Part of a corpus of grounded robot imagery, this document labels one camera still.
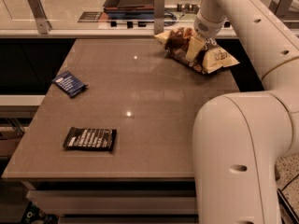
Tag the right metal glass bracket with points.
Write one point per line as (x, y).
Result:
(280, 7)

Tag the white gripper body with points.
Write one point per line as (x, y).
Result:
(206, 28)

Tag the brown chip bag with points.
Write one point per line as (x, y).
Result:
(203, 55)

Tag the middle metal glass bracket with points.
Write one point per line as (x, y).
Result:
(158, 16)

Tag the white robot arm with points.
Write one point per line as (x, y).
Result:
(238, 137)

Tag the left metal glass bracket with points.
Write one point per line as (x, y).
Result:
(42, 23)

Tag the dark name plate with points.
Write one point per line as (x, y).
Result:
(90, 16)

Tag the metal glass bracket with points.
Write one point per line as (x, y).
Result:
(158, 16)
(280, 7)
(42, 23)

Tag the black snack bar wrapper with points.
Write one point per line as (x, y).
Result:
(90, 139)

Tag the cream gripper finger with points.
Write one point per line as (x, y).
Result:
(196, 43)

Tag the black power strip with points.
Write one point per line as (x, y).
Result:
(288, 215)

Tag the blue rxbar blueberry wrapper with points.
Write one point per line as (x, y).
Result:
(70, 84)

